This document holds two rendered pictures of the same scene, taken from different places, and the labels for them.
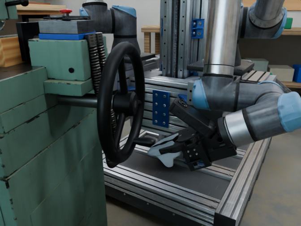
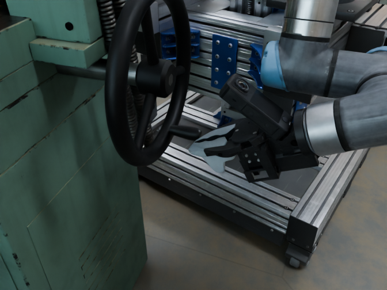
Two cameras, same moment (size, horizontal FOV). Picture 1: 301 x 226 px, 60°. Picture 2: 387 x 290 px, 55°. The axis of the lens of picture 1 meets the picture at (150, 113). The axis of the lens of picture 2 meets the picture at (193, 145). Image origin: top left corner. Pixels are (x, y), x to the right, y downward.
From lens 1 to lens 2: 10 cm
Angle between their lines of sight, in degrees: 16
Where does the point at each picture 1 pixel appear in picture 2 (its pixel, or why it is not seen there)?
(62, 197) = (72, 199)
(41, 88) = (27, 53)
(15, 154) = not seen: outside the picture
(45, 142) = (41, 130)
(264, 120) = (365, 124)
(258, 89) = (367, 64)
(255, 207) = (352, 205)
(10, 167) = not seen: outside the picture
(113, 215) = (155, 205)
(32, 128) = (17, 115)
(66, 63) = (61, 14)
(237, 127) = (321, 130)
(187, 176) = not seen: hidden behind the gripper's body
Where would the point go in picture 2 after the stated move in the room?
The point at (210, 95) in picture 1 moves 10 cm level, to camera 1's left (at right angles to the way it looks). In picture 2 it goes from (288, 70) to (223, 68)
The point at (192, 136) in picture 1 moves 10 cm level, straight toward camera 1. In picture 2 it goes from (253, 135) to (243, 179)
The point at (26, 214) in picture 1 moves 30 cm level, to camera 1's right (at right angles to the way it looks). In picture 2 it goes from (21, 226) to (202, 239)
